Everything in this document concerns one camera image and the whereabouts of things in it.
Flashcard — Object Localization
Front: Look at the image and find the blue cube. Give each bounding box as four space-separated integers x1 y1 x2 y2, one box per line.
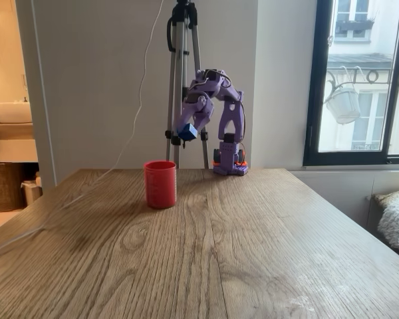
177 122 200 142

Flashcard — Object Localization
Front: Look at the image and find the window flower box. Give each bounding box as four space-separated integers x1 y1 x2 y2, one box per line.
335 19 376 33

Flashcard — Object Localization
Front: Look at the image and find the white hanging flower pot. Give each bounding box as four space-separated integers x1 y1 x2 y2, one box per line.
325 86 362 126

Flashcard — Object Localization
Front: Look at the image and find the black window frame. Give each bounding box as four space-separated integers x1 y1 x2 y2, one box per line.
302 0 399 167

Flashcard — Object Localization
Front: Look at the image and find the red plastic cup white print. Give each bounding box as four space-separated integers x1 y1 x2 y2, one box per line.
143 159 178 210

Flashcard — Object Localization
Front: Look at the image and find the white sink basin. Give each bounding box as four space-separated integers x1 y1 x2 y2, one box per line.
0 100 33 125

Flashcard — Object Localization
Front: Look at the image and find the black iron balcony railing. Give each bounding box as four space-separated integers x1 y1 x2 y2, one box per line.
325 64 399 98

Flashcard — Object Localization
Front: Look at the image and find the white cable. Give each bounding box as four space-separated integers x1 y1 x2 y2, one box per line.
0 0 166 259

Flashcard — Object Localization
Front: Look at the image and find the silver camera tripod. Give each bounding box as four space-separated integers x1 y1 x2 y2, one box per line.
164 0 211 170

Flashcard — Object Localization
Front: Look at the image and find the orange and black table clamp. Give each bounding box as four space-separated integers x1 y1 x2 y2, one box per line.
211 148 249 168

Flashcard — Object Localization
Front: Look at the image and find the brown wicker basket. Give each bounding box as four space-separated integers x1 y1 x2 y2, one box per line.
0 162 26 213

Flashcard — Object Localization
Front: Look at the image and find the white fluffy cushion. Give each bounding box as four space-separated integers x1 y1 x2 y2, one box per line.
372 189 399 261

